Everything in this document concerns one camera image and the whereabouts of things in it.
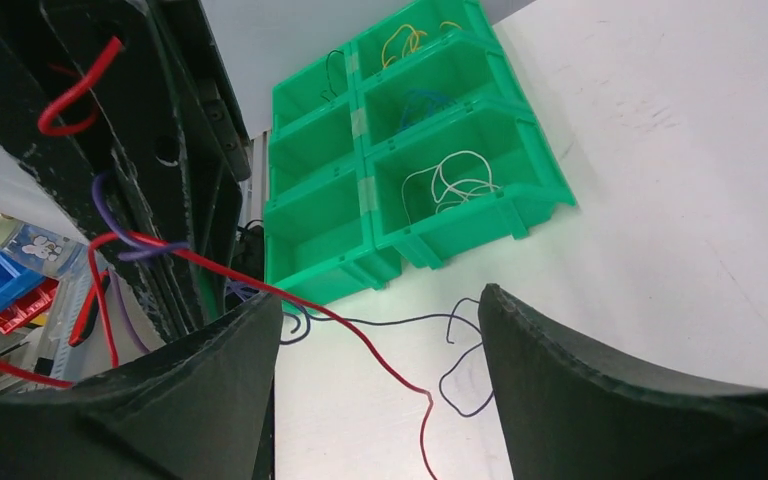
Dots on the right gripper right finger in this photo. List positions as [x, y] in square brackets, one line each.
[572, 407]

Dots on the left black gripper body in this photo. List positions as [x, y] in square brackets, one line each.
[134, 93]

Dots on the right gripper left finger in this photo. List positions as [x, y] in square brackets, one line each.
[197, 408]

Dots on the red storage bin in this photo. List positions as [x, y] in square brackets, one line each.
[27, 308]

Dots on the green plastic compartment bin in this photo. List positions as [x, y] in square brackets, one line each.
[410, 144]

